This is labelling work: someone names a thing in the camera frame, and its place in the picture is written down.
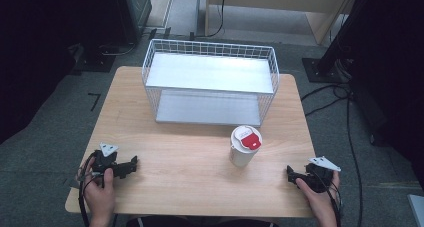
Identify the black stand with base plate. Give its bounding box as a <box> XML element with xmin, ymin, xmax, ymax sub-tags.
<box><xmin>301</xmin><ymin>0</ymin><xmax>374</xmax><ymax>85</ymax></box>

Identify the person's right hand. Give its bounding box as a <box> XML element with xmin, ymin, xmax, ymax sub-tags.
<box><xmin>295</xmin><ymin>171</ymin><xmax>341</xmax><ymax>227</ymax></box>

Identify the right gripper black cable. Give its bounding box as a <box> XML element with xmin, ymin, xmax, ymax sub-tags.
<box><xmin>313</xmin><ymin>169</ymin><xmax>344</xmax><ymax>227</ymax></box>

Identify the white wire two-tier shelf rack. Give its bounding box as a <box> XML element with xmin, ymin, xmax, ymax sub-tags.
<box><xmin>141</xmin><ymin>38</ymin><xmax>281</xmax><ymax>128</ymax></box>

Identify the pale grey box corner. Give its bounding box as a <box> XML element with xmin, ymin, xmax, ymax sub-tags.
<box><xmin>406</xmin><ymin>193</ymin><xmax>424</xmax><ymax>227</ymax></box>

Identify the thin black hanging cable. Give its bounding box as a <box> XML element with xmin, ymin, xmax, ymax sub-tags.
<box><xmin>199</xmin><ymin>0</ymin><xmax>228</xmax><ymax>39</ymax></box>

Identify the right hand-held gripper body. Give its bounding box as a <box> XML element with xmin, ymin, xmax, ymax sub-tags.
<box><xmin>303</xmin><ymin>156</ymin><xmax>342</xmax><ymax>194</ymax></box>

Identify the light wooden cabinet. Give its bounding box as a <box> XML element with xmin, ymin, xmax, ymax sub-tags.
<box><xmin>204</xmin><ymin>0</ymin><xmax>360</xmax><ymax>45</ymax></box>

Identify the dark curtain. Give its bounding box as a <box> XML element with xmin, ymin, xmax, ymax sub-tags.
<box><xmin>346</xmin><ymin>0</ymin><xmax>424</xmax><ymax>191</ymax></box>

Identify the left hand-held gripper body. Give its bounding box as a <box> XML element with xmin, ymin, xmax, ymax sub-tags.
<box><xmin>91</xmin><ymin>141</ymin><xmax>131</xmax><ymax>179</ymax></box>

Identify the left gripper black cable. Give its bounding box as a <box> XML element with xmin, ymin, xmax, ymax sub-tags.
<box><xmin>77</xmin><ymin>156</ymin><xmax>98</xmax><ymax>227</ymax></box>

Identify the black floor cable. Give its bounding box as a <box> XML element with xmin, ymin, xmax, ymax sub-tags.
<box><xmin>300</xmin><ymin>82</ymin><xmax>365</xmax><ymax>227</ymax></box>

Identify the white cup with red lid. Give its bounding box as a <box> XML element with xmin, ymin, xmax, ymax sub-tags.
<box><xmin>228</xmin><ymin>124</ymin><xmax>264</xmax><ymax>169</ymax></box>

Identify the black stand base plate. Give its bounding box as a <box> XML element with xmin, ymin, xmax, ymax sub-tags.
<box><xmin>73</xmin><ymin>42</ymin><xmax>117</xmax><ymax>74</ymax></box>

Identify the dark cabinet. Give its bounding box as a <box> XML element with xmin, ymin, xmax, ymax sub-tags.
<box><xmin>112</xmin><ymin>0</ymin><xmax>153</xmax><ymax>45</ymax></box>

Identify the person's left hand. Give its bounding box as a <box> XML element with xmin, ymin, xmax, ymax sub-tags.
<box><xmin>82</xmin><ymin>156</ymin><xmax>116</xmax><ymax>227</ymax></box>

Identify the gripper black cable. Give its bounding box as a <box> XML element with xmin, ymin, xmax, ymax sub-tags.
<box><xmin>77</xmin><ymin>156</ymin><xmax>98</xmax><ymax>227</ymax></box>
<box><xmin>313</xmin><ymin>169</ymin><xmax>344</xmax><ymax>227</ymax></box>

